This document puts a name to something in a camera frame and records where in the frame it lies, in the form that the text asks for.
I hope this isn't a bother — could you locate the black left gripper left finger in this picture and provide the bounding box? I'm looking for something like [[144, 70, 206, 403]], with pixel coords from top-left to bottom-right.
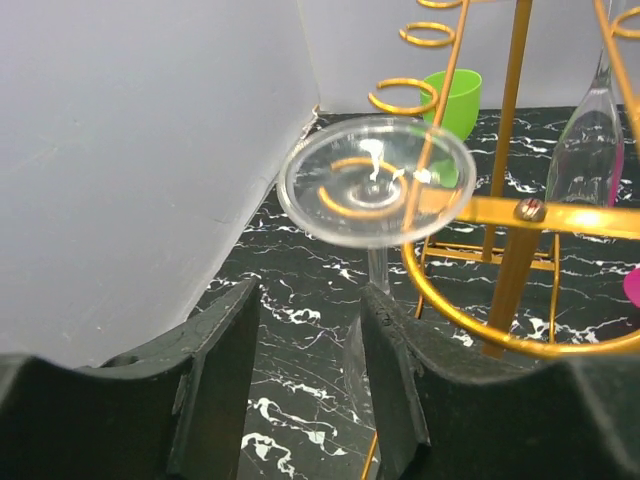
[[1, 279, 260, 479]]

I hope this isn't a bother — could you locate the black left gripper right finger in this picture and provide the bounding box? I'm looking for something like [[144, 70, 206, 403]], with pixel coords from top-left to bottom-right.
[[361, 285, 639, 479]]

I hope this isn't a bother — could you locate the magenta plastic wine glass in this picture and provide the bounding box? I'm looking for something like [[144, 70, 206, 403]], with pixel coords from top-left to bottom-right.
[[608, 145, 640, 307]]

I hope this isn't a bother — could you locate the green plastic wine glass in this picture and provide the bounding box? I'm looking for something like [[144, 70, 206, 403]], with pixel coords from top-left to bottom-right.
[[431, 69, 483, 188]]

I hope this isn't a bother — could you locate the gold wire wine glass rack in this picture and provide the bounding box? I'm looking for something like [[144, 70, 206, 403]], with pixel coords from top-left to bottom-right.
[[319, 0, 640, 480]]

